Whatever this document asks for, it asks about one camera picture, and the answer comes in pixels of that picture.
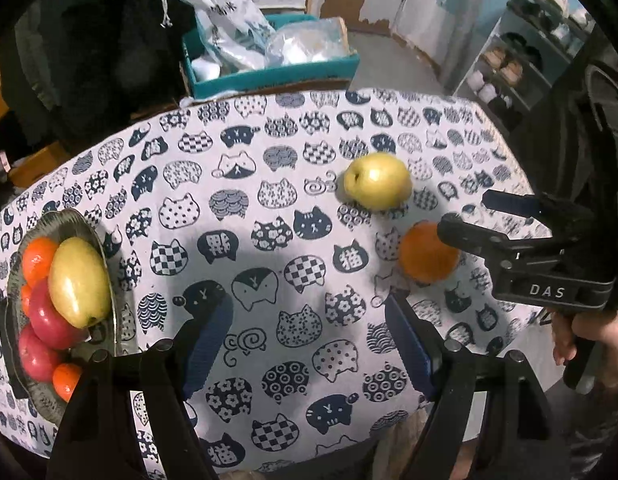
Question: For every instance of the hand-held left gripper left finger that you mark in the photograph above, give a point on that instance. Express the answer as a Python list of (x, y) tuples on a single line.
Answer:
[(206, 342)]

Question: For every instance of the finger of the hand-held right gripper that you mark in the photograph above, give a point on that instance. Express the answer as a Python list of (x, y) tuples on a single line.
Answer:
[(514, 205), (474, 240)]

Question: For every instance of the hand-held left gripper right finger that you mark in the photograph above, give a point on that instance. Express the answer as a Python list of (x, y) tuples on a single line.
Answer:
[(409, 342)]

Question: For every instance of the large orange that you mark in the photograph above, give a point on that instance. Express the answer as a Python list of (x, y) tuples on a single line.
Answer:
[(424, 260)]

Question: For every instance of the red apple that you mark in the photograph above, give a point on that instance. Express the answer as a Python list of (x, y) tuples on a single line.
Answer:
[(34, 357), (49, 322)]

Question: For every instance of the scalloped glass plate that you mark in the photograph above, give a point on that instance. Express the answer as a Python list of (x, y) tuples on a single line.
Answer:
[(74, 225)]

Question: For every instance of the small tangerine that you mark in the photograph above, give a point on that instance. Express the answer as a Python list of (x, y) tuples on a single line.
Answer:
[(36, 262), (66, 380), (26, 301)]

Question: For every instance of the person's right hand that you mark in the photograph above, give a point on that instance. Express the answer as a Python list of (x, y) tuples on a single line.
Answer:
[(606, 340)]

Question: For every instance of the yellow pear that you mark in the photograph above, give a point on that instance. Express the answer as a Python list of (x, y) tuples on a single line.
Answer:
[(379, 180), (79, 285)]

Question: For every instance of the group of shoes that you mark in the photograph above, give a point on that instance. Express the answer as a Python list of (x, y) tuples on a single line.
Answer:
[(509, 67)]

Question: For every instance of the shoe rack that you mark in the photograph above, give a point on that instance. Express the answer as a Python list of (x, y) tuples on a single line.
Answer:
[(481, 45)]

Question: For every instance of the cat print tablecloth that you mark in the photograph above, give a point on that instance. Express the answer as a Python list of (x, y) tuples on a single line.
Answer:
[(269, 185)]

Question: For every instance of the black smartphone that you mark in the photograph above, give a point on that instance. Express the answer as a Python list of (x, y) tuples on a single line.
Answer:
[(6, 350)]

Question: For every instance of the clear plastic bag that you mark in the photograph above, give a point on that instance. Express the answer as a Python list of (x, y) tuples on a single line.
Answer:
[(309, 42)]

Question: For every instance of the teal box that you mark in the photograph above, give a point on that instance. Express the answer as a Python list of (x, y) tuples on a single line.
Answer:
[(269, 80)]

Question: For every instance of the dark cloth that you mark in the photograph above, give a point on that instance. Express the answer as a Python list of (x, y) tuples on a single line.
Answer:
[(99, 45)]

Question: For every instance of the white printed plastic bag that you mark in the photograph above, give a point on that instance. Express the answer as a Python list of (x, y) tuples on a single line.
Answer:
[(224, 10)]

